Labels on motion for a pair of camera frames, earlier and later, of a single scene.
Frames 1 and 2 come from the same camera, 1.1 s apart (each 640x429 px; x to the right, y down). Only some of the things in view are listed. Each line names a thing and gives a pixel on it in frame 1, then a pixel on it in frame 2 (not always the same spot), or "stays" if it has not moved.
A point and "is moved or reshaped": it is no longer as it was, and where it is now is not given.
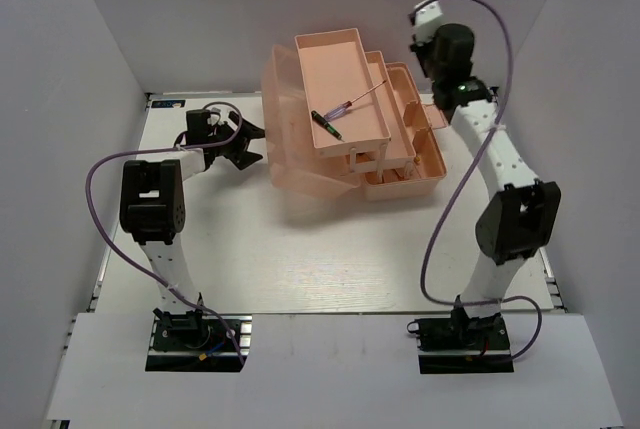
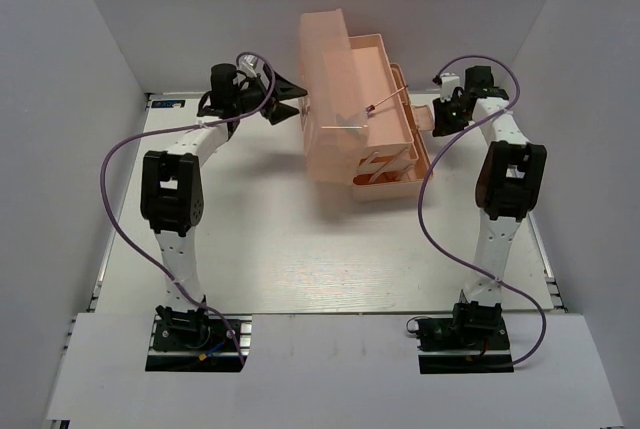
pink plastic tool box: (339, 118) is moved or reshaped
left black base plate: (199, 342) stays
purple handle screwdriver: (333, 113) to (373, 106)
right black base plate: (461, 344) stays
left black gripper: (240, 156) to (285, 89)
